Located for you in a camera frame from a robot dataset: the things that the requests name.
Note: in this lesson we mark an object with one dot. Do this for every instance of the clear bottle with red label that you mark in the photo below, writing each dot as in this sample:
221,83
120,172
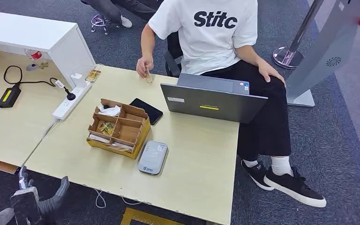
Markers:
35,55

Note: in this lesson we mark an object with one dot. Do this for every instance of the person's right hand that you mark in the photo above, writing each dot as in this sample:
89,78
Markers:
144,66

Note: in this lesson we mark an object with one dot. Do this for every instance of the black power adapter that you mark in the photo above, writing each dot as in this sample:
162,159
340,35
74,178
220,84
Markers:
9,97

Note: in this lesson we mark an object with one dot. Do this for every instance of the person's left forearm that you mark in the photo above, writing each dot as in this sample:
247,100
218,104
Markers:
248,55

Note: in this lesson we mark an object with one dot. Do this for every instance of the grey laptop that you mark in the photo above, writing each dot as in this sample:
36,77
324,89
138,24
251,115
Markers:
211,99

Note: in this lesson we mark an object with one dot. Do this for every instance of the grey kiosk stand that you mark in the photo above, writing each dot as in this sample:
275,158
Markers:
326,56

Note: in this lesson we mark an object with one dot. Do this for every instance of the black smartphone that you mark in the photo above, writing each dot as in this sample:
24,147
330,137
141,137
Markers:
147,110

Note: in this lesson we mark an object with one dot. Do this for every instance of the white charger plug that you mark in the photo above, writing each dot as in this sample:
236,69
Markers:
76,75

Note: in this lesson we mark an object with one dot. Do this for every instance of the person in white T-shirt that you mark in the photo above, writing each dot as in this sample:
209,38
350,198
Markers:
211,46

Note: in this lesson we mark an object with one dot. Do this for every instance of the white power strip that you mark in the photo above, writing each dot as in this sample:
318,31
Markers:
66,107

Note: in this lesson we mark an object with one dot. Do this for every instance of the person's right forearm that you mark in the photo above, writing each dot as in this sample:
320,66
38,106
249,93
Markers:
147,43

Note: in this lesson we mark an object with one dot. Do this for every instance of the small grey round object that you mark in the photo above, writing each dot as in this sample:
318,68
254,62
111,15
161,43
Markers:
32,67

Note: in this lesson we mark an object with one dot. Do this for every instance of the chrome stool base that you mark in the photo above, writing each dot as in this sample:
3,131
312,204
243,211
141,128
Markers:
99,21

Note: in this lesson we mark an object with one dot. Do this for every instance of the small brass object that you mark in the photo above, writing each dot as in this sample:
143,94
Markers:
44,65

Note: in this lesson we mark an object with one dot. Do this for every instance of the white desk shelf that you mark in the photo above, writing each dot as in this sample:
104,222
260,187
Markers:
27,31

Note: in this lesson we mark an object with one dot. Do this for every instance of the chrome stanchion post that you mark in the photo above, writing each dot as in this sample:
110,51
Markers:
287,57

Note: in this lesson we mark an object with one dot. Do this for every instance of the ID card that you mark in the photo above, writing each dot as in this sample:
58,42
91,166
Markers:
149,78

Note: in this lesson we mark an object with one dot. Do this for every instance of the black office chair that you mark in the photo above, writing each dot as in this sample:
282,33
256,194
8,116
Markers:
170,66

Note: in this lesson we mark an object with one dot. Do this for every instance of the grey card reader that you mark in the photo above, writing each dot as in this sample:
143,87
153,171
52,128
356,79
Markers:
152,158

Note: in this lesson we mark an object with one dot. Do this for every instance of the person in dark trousers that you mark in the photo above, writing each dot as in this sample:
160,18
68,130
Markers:
105,9

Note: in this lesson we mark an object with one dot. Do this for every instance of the crumpled white tissue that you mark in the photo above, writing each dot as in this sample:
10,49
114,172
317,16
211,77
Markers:
111,110

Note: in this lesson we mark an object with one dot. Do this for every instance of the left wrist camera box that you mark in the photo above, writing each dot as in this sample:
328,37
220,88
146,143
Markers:
24,208

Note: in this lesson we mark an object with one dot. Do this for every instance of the person's left hand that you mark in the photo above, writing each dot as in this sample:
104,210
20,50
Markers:
268,70

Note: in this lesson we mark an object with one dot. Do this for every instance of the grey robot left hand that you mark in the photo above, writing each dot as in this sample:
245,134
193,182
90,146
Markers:
54,200

